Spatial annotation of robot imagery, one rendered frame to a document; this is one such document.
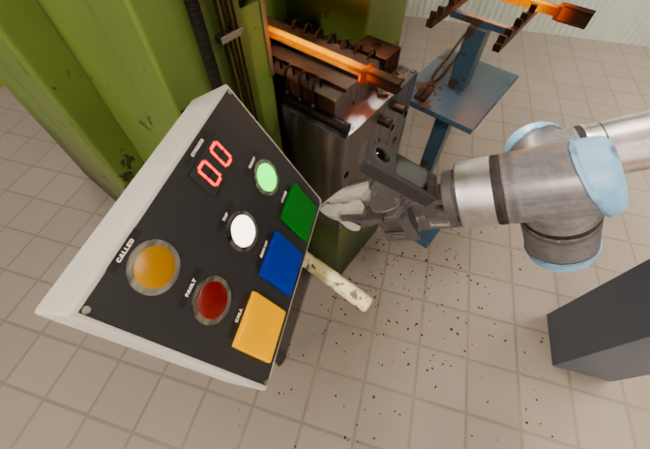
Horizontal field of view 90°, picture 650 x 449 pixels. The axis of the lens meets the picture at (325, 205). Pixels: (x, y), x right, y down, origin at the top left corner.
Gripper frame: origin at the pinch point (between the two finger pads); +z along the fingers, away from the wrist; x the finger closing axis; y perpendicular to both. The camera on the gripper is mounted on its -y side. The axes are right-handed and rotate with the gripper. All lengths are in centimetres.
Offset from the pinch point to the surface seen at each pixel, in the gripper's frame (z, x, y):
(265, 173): 5.6, 0.2, -9.2
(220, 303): 5.7, -20.0, -7.5
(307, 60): 17, 50, -3
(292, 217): 5.3, -2.3, -0.9
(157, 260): 5.7, -19.4, -17.3
